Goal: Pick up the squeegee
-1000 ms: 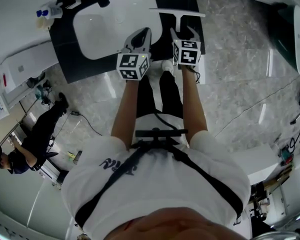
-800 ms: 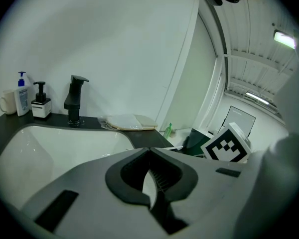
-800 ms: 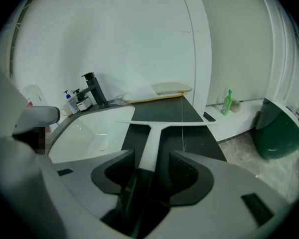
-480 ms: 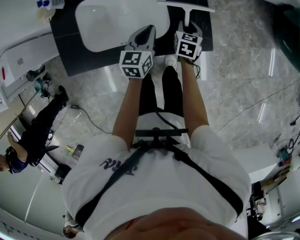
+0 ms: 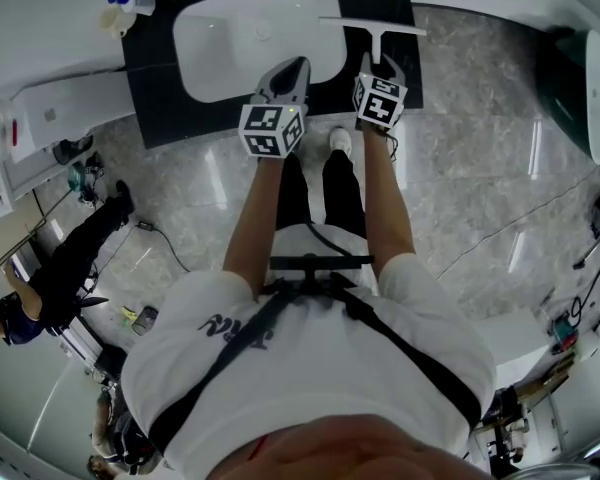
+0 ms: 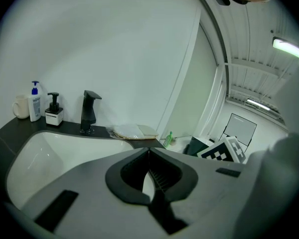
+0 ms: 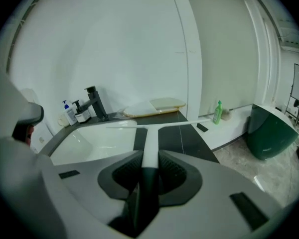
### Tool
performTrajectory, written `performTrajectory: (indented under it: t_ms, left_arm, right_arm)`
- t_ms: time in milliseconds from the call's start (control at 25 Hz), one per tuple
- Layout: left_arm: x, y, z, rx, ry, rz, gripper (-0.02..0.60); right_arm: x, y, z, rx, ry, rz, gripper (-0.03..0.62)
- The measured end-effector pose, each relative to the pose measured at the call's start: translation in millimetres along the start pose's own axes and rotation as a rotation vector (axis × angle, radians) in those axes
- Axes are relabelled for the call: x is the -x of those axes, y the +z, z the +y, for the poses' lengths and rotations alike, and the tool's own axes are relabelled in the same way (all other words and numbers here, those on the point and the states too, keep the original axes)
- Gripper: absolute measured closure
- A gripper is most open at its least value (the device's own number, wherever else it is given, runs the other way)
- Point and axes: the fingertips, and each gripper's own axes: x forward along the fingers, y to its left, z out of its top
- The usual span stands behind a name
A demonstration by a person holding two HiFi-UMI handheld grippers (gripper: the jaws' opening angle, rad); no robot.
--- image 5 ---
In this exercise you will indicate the person's right forearm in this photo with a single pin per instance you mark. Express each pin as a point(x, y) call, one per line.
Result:
point(387, 198)

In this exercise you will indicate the person's white right shoe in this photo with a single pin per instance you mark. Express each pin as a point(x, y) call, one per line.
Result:
point(340, 140)

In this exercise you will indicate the white sink basin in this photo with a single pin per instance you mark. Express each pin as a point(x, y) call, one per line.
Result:
point(240, 33)

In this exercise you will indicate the dark green tub white rim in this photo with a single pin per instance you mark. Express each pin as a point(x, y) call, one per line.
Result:
point(565, 93)

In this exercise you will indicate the person's left forearm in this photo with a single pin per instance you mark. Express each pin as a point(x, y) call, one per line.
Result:
point(255, 218)

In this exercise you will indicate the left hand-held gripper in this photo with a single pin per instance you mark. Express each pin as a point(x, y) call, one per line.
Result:
point(272, 130)

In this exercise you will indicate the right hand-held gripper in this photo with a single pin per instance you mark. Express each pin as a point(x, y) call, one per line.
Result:
point(380, 100)

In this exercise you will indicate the cream cup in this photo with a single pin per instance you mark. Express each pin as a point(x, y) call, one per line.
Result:
point(114, 23)

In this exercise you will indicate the person's chin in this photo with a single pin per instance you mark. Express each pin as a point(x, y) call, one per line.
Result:
point(360, 450)

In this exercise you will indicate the white low table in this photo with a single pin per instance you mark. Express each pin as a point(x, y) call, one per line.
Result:
point(510, 340)

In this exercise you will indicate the person's black trousers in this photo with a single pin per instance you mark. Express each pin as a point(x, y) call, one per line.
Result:
point(340, 188)

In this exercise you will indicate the white squeegee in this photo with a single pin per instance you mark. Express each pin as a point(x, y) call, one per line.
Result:
point(377, 33)

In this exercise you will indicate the black chest mount box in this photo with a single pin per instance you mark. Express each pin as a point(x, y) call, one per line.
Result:
point(320, 263)

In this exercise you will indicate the person's white t-shirt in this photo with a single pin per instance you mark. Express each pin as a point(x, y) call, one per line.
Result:
point(310, 358)

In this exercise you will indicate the black sink counter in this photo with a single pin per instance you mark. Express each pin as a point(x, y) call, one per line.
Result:
point(150, 98)

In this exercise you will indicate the dark phone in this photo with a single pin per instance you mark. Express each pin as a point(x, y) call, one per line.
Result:
point(145, 320)

